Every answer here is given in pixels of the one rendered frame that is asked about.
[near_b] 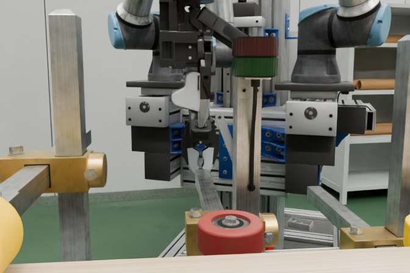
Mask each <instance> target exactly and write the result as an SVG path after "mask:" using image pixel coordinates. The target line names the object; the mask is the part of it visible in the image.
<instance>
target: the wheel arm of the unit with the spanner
mask: <svg viewBox="0 0 410 273"><path fill-rule="evenodd" d="M195 183H196V188H197V192H198V196H199V199H200V204H201V209H202V211H210V210H224V209H223V206H222V204H221V201H220V198H219V196H218V193H217V190H216V188H215V185H214V183H213V180H212V177H211V175H210V172H209V170H208V169H196V170H195Z"/></svg>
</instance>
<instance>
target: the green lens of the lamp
mask: <svg viewBox="0 0 410 273"><path fill-rule="evenodd" d="M277 75H278V58H232V76H277Z"/></svg>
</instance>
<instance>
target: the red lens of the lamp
mask: <svg viewBox="0 0 410 273"><path fill-rule="evenodd" d="M278 49H279V38H262V37H255V38H233V39H232V56H246V55H268V56H278Z"/></svg>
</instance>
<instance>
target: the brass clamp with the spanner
mask: <svg viewBox="0 0 410 273"><path fill-rule="evenodd" d="M213 211H219V210H210V211H201V214H202V215H203V216H204V215H205V214H208V213H210V212H213ZM189 214H190V212H189V211H186V212H185V247H186V254H187V256H199V255H203V254H202V253H201V252H200V251H199V249H198V221H199V219H190V218H189ZM259 218H260V219H261V220H262V221H263V223H264V249H263V251H262V253H264V252H265V248H266V247H275V246H276V245H277V243H278V235H279V233H278V223H277V220H276V216H275V215H274V214H273V213H260V212H259Z"/></svg>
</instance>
